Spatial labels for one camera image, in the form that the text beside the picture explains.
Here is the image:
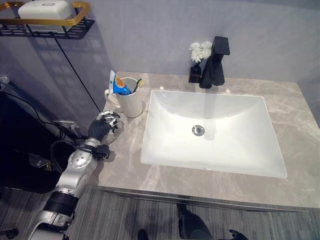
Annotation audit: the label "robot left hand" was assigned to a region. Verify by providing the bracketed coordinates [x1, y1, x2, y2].
[87, 110, 122, 140]

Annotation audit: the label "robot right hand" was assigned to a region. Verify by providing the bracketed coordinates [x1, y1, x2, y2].
[228, 228, 251, 240]

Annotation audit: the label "chrome sink drain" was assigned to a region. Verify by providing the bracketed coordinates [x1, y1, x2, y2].
[191, 123, 206, 137]

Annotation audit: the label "white rectangular sink basin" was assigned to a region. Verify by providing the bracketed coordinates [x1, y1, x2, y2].
[139, 89, 288, 179]

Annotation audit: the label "white ceramic mug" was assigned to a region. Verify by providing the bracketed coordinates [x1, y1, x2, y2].
[104, 76, 144, 118]

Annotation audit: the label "robot dark foot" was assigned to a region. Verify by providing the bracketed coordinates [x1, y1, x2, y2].
[176, 203, 213, 240]
[137, 228, 150, 240]

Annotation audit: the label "blue white toothpaste tube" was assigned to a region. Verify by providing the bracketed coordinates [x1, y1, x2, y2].
[108, 69, 131, 96]

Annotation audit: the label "black square vase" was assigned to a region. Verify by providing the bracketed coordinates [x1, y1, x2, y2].
[188, 65, 201, 84]

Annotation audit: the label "white artificial flowers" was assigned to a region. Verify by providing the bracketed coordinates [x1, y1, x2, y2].
[188, 41, 213, 64]

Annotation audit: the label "white soap box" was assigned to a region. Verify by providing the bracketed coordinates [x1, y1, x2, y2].
[17, 0, 73, 20]

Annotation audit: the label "black angular faucet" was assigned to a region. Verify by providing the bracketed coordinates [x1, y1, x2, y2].
[198, 36, 231, 89]

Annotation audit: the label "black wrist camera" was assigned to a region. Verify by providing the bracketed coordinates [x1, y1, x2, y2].
[93, 144, 111, 161]

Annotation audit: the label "white wall outlet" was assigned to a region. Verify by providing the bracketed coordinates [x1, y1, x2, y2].
[53, 120, 80, 137]

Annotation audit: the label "black cable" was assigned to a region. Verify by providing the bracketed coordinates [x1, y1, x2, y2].
[0, 81, 88, 141]

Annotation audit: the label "black gold wall shelf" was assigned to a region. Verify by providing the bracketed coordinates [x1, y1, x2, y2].
[0, 1, 96, 41]

